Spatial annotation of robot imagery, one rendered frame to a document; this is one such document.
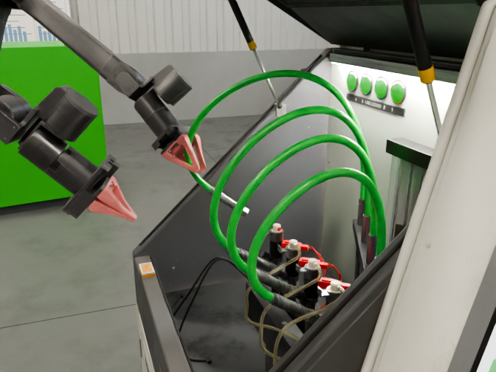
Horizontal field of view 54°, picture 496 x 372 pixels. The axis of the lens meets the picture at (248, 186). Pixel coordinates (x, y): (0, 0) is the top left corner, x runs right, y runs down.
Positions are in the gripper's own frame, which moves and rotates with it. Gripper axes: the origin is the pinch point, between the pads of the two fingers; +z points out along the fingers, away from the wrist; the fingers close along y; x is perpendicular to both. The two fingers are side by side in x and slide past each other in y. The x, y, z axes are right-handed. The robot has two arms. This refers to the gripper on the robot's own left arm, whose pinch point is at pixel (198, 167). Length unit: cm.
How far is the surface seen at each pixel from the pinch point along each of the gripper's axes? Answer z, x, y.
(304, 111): 9.5, -26.1, -9.9
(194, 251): 8.7, 25.2, 21.5
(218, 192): 11.0, -7.4, -17.2
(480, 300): 44, -31, -35
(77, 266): -60, 175, 153
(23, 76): -209, 146, 189
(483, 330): 46, -29, -36
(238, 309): 27.7, 23.8, 18.6
